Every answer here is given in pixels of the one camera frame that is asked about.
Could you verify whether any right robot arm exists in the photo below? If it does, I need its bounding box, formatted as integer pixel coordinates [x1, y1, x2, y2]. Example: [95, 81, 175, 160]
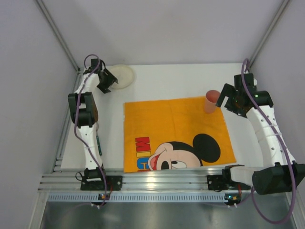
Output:
[216, 73, 305, 195]

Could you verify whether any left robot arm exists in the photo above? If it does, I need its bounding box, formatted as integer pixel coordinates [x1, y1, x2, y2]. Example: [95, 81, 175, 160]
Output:
[68, 54, 118, 181]

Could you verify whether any left aluminium frame post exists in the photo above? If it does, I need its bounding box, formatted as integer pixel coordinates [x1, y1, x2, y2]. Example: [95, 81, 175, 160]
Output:
[34, 0, 80, 72]

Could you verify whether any orange cartoon placemat cloth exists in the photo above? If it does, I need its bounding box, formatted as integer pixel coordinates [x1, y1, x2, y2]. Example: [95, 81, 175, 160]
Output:
[123, 97, 236, 173]

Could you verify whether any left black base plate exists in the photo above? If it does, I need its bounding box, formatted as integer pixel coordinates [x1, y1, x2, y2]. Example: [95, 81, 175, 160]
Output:
[80, 176, 122, 191]

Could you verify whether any right aluminium frame post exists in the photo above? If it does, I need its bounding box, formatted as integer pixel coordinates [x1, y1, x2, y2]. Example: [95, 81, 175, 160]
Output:
[248, 0, 292, 68]

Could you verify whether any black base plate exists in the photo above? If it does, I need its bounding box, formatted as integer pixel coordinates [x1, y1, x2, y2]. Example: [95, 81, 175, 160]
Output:
[206, 175, 251, 192]
[80, 176, 122, 191]

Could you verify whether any cream round plate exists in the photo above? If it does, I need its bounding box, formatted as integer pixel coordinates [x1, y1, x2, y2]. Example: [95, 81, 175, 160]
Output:
[109, 64, 135, 89]

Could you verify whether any aluminium mounting rail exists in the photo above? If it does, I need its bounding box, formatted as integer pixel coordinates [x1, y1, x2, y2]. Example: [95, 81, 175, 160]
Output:
[38, 168, 222, 192]

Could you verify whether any white slotted cable duct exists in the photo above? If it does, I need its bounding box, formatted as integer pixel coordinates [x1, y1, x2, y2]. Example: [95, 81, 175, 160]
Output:
[48, 193, 239, 203]

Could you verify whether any aluminium frame post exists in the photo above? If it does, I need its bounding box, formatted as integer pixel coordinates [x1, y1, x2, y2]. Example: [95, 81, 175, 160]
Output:
[34, 0, 80, 72]
[248, 0, 292, 68]

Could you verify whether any pink plastic cup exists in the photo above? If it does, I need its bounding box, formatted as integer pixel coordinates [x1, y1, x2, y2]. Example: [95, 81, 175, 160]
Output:
[204, 90, 220, 114]

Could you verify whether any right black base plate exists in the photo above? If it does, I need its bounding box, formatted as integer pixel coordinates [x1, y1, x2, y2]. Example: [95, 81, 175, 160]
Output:
[206, 175, 251, 192]

